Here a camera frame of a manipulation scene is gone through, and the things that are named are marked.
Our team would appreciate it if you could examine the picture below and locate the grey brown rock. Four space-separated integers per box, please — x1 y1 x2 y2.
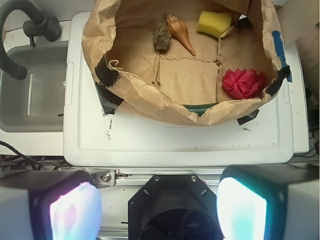
152 26 172 52

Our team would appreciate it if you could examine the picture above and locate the grey toy sink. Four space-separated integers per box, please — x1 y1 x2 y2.
0 41 68 133

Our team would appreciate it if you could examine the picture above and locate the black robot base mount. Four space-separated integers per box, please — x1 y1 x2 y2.
128 174 224 240

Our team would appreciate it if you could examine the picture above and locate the yellow sponge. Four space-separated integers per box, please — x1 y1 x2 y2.
196 11 232 39

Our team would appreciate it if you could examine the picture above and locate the orange spiral seashell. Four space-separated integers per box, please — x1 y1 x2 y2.
166 14 196 56

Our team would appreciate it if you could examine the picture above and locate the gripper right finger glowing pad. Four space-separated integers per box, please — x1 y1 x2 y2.
216 163 320 240

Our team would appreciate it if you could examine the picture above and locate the dark grey faucet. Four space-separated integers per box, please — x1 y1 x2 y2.
0 0 62 80

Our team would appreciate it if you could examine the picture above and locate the brown paper bag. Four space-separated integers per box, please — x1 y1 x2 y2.
81 0 292 127

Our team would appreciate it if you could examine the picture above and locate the dark green bowl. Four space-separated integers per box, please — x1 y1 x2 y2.
183 103 217 117

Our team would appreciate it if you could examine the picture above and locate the red crumpled paper flower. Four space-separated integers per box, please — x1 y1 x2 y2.
222 68 267 100

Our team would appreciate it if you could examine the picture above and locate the aluminium extrusion rail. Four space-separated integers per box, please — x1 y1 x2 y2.
87 166 225 188

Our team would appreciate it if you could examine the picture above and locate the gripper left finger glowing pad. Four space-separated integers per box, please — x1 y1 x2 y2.
0 170 102 240

